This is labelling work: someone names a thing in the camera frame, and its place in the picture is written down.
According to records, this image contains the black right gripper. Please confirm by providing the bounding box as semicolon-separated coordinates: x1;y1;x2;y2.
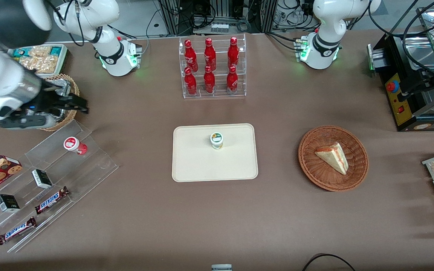
26;87;89;116

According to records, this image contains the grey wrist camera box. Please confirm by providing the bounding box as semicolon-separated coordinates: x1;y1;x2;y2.
0;114;58;131

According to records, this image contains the silver foil bag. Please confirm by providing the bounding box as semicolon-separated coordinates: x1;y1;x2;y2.
42;79;71;99

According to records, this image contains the black cable loop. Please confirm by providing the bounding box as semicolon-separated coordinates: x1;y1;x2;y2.
302;254;357;271

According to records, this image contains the red lid yogurt cup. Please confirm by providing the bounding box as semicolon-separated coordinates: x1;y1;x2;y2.
63;137;88;156

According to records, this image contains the light wicker basket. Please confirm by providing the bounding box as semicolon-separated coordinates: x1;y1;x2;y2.
38;74;80;132

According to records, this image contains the clear acrylic tiered stand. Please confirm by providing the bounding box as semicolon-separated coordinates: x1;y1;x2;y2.
0;120;119;253

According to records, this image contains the Snickers bar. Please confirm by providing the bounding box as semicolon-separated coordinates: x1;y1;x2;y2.
35;186;70;215
0;217;37;246

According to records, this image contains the clear acrylic bottle rack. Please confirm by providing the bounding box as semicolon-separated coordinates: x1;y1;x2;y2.
179;34;247;99

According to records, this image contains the round brown wicker basket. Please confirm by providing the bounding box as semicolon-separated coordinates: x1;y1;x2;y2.
298;125;369;192

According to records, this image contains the black machine with red button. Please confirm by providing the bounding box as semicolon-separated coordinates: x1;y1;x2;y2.
367;7;434;132

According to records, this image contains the wrapped triangle sandwich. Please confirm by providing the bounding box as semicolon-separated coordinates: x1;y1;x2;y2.
314;142;350;176

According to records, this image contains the beige plastic tray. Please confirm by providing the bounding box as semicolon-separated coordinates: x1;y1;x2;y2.
172;123;258;183

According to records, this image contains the clear cracker bag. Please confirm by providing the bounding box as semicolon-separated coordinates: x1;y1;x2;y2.
20;46;58;74

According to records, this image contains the small black box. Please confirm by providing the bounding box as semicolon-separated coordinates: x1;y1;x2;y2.
32;169;53;190
0;194;21;213

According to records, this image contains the red cola bottle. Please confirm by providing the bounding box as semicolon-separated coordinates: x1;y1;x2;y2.
227;37;240;70
204;38;217;71
226;66;239;93
184;40;199;72
203;65;216;94
184;67;198;96

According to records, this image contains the white snack bin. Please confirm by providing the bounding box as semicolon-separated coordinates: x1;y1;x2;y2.
8;44;68;78

